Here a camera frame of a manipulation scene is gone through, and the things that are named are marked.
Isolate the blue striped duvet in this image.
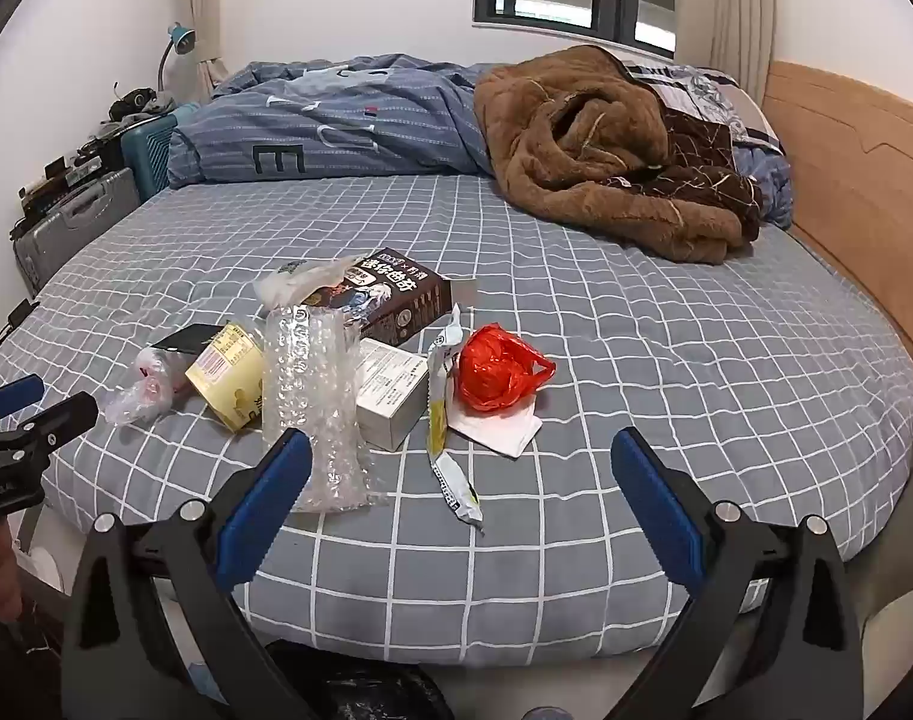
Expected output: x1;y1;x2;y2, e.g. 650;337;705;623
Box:
167;52;502;188

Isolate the wooden headboard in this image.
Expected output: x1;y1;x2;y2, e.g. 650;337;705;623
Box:
760;60;913;361

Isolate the red plastic bag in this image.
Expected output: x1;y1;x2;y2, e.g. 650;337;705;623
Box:
456;324;557;413

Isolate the teal plastic crate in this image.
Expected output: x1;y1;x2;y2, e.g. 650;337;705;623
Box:
120;109;202;200

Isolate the wide beige curtain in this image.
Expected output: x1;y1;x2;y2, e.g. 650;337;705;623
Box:
670;0;780;121

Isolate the clear pink wrapper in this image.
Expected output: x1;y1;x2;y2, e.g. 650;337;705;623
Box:
100;347;194;427

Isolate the patterned pillow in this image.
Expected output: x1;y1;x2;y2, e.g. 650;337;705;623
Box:
621;60;797;232

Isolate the bubble wrap sheet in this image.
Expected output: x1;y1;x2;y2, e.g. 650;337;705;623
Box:
263;305;390;515

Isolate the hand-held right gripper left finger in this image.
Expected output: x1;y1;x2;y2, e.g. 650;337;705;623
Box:
60;427;315;720

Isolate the clear plastic bag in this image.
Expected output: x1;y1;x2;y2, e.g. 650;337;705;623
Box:
253;255;367;316

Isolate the brown fleece blanket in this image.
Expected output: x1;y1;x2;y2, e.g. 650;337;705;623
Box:
475;45;765;265

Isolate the brown snack box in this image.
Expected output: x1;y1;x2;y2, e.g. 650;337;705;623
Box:
328;246;478;350

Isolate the dark brown furniture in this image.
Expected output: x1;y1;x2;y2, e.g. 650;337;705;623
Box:
0;600;74;720

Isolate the white paper tissue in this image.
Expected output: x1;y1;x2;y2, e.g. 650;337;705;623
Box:
447;390;543;458

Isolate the black packet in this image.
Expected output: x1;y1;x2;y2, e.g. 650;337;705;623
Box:
150;324;228;357

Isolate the yellow snack packet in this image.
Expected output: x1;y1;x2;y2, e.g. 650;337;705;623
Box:
184;322;266;434

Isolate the yellow white snack wrapper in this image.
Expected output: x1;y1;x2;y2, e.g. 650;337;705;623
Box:
424;304;486;533

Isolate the black charger cable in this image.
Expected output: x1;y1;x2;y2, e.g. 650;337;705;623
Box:
0;298;41;383

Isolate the grey suitcase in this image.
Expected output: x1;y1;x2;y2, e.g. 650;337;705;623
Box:
10;169;142;297

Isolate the stack of dark boxes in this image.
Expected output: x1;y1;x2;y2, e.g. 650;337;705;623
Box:
17;139;127;215

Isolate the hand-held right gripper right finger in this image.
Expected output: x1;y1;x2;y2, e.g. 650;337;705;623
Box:
610;426;866;720

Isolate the white cardboard box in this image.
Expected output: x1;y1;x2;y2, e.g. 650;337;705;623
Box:
355;337;435;453

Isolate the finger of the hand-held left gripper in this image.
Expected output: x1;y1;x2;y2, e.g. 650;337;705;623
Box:
0;373;46;421
0;391;99;475

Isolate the blue desk lamp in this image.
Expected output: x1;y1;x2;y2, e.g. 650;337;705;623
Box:
156;22;198;91

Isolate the bed with grey checked sheet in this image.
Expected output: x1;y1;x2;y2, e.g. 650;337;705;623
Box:
0;165;913;661

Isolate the white round object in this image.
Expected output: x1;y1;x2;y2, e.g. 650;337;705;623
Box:
13;544;78;593

